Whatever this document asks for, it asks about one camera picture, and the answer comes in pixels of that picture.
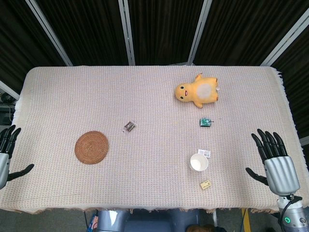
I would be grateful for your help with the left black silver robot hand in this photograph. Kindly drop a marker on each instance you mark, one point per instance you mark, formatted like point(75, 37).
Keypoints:
point(4, 166)

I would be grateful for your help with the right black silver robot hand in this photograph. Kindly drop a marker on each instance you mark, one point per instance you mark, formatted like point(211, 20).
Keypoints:
point(281, 172)

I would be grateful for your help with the white paper cup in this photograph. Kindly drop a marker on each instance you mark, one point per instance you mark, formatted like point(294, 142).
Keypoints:
point(199, 163)

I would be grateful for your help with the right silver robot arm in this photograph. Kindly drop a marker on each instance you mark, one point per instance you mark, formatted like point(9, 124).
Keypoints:
point(293, 215)

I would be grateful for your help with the round woven rattan coaster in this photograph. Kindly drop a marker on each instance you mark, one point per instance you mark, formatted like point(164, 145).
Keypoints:
point(91, 147)

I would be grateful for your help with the yellow eraser block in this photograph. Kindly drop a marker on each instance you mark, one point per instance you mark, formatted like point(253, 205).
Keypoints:
point(205, 184)

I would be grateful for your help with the small white card box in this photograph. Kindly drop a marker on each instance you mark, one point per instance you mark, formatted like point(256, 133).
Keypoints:
point(205, 152)

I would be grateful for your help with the green toy tank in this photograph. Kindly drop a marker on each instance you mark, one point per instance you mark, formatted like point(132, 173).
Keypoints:
point(205, 122)

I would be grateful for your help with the yellow plush duck toy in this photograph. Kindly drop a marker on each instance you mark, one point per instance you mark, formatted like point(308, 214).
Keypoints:
point(200, 90)

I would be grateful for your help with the brown wrapped candy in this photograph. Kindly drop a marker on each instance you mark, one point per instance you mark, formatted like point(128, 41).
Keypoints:
point(129, 126)

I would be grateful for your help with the grey blue robot torso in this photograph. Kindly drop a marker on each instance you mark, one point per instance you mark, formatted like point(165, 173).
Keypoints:
point(147, 221)

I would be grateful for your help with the dark pleated curtain panel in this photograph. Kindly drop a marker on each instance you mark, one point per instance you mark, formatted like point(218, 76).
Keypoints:
point(243, 29)
point(94, 29)
point(164, 29)

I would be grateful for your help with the beige woven tablecloth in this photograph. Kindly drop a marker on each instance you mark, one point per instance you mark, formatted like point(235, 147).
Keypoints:
point(144, 101)

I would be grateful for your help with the grey metal frame post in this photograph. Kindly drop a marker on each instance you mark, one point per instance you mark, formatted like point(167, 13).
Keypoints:
point(49, 32)
point(285, 39)
point(200, 32)
point(9, 90)
point(126, 32)

